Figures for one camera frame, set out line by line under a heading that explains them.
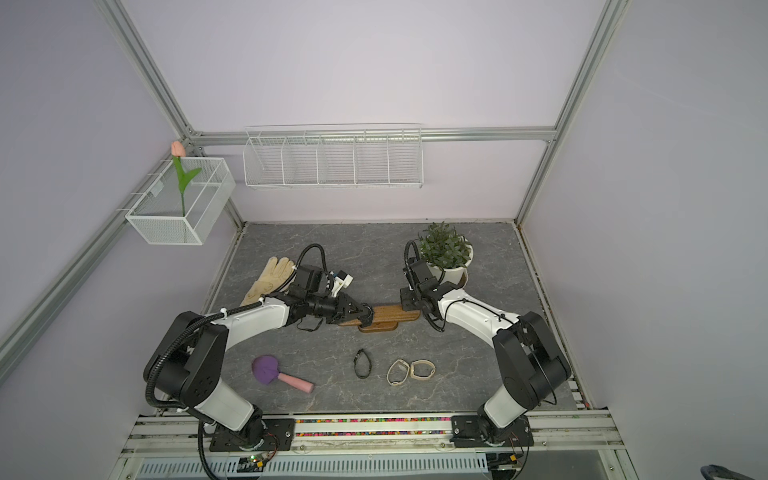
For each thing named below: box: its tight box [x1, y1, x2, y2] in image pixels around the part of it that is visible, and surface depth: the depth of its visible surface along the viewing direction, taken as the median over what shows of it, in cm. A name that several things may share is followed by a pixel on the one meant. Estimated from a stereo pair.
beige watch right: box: [409, 359, 436, 381], surface depth 84 cm
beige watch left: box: [386, 359, 411, 387], surface depth 84 cm
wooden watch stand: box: [339, 304, 421, 333], surface depth 88 cm
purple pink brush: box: [252, 355, 315, 394], surface depth 84 cm
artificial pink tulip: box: [172, 140, 202, 217], surface depth 87 cm
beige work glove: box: [239, 256, 297, 306], surface depth 107 cm
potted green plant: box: [418, 221, 475, 287], surface depth 92 cm
